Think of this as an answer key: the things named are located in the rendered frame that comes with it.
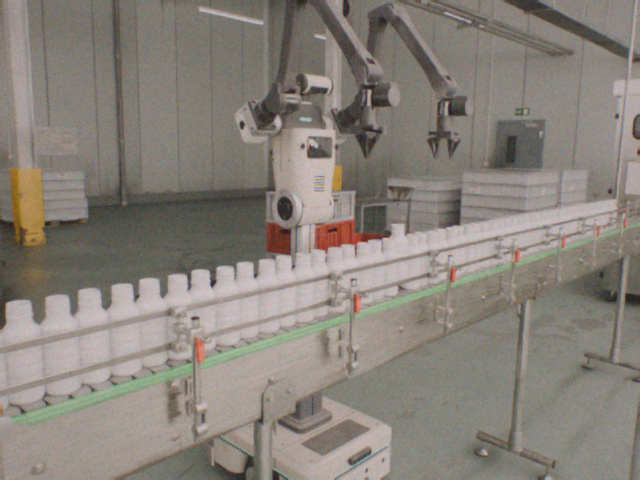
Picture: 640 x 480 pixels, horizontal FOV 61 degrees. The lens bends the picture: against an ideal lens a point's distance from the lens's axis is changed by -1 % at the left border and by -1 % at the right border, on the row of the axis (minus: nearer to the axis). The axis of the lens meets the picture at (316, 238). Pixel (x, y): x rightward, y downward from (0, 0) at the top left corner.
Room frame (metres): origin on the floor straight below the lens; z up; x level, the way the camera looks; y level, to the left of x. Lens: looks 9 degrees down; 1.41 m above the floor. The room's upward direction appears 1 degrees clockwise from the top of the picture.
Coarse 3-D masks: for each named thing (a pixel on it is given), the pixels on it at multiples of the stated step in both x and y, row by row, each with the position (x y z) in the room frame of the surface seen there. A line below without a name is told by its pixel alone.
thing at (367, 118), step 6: (360, 108) 1.70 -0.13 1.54; (366, 108) 1.68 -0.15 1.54; (372, 108) 1.69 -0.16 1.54; (360, 114) 1.70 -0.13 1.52; (366, 114) 1.68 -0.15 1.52; (372, 114) 1.69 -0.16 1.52; (360, 120) 1.70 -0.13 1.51; (366, 120) 1.68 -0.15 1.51; (372, 120) 1.69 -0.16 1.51; (354, 126) 1.71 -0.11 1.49; (360, 126) 1.69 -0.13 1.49; (366, 126) 1.68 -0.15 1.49; (372, 126) 1.66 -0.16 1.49; (378, 126) 1.67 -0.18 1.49; (384, 126) 1.69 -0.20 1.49
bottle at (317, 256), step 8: (312, 256) 1.34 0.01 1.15; (320, 256) 1.34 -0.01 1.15; (312, 264) 1.34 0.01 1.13; (320, 264) 1.33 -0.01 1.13; (320, 272) 1.32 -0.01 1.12; (328, 272) 1.34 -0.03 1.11; (328, 280) 1.34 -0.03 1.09; (320, 288) 1.32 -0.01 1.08; (320, 296) 1.32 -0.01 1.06; (320, 312) 1.32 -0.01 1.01
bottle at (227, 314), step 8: (224, 272) 1.12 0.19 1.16; (232, 272) 1.13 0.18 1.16; (224, 280) 1.12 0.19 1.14; (232, 280) 1.13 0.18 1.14; (216, 288) 1.12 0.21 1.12; (224, 288) 1.11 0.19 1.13; (232, 288) 1.12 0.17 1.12; (216, 296) 1.11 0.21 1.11; (224, 304) 1.11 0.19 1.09; (232, 304) 1.11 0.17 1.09; (216, 312) 1.11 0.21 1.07; (224, 312) 1.11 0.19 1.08; (232, 312) 1.11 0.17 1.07; (216, 320) 1.11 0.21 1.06; (224, 320) 1.11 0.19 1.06; (232, 320) 1.11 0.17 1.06; (224, 328) 1.11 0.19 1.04; (224, 336) 1.11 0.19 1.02; (232, 336) 1.11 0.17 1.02; (224, 344) 1.11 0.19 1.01; (232, 344) 1.12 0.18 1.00
